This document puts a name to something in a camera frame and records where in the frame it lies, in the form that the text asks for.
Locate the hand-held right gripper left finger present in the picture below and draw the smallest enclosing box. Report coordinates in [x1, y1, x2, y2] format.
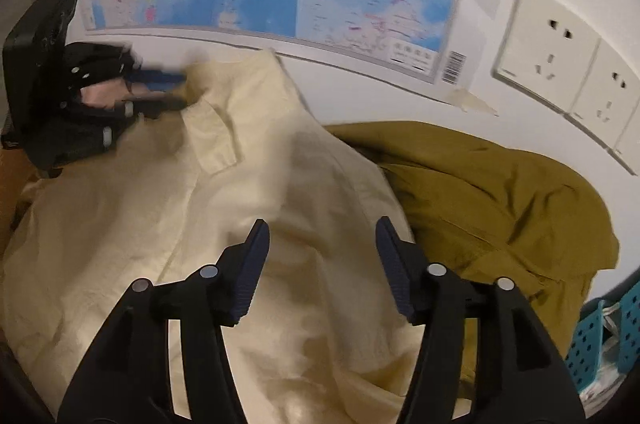
[56, 219, 271, 424]

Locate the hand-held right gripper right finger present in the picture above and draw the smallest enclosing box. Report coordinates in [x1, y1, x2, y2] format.
[375, 216, 586, 424]

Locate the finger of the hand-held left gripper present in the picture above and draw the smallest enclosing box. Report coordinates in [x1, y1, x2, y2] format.
[60, 96, 188, 153]
[64, 42, 188, 88]

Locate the cream shirt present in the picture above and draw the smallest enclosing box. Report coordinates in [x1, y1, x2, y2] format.
[0, 48, 422, 424]

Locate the olive garment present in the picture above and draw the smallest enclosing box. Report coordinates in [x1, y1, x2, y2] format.
[325, 120, 622, 400]

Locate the piece of tape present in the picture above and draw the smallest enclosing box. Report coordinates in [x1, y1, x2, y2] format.
[440, 86, 499, 117]

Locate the blue plastic basket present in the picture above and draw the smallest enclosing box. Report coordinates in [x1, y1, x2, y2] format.
[564, 280, 640, 406]

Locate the white wall socket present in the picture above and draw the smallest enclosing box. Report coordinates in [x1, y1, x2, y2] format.
[492, 0, 602, 113]
[564, 38, 640, 151]

